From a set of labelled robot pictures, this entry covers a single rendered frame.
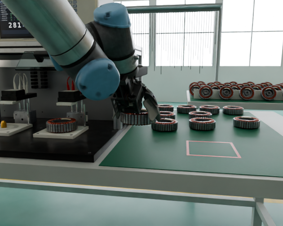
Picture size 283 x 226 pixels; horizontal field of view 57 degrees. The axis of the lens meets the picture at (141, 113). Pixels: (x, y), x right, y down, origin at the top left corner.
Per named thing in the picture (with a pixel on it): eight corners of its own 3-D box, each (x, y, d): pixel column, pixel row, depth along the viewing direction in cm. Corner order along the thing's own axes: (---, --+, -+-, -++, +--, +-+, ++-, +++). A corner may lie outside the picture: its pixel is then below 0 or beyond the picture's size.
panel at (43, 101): (130, 120, 119) (130, 53, 114) (-1, 116, 129) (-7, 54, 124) (130, 120, 120) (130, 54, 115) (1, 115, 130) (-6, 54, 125)
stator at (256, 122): (261, 130, 110) (262, 121, 109) (233, 128, 113) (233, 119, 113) (258, 124, 121) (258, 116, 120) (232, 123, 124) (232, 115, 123)
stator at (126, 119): (151, 127, 74) (151, 114, 74) (114, 124, 77) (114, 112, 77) (160, 120, 85) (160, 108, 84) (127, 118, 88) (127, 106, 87)
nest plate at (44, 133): (73, 139, 90) (72, 135, 90) (33, 137, 92) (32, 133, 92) (88, 128, 104) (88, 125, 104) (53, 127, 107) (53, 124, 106)
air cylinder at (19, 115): (30, 123, 113) (29, 111, 112) (14, 123, 114) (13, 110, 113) (37, 121, 118) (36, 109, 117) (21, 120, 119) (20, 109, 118)
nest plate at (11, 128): (9, 136, 94) (8, 132, 93) (-29, 134, 96) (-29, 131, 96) (33, 126, 108) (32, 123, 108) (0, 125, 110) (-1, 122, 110)
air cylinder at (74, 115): (83, 126, 109) (83, 113, 108) (67, 125, 110) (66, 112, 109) (88, 123, 114) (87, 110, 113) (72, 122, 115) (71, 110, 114)
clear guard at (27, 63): (90, 70, 76) (89, 49, 75) (15, 70, 80) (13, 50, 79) (117, 68, 108) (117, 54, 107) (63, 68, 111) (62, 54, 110)
